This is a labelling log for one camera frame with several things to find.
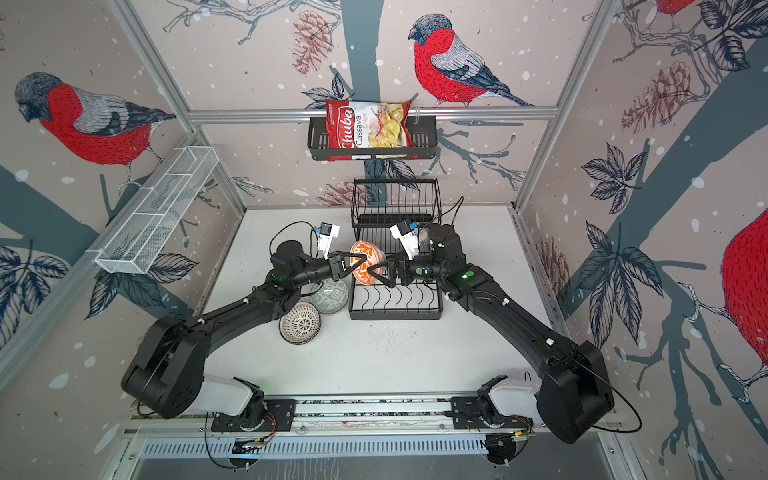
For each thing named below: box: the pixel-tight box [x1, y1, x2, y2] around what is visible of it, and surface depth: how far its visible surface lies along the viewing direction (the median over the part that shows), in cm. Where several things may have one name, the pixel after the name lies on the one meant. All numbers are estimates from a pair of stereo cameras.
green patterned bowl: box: [310, 278, 349, 314], surface depth 93 cm
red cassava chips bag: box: [326, 99, 419, 162], surface depth 89 cm
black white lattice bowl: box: [278, 301, 322, 345], surface depth 85 cm
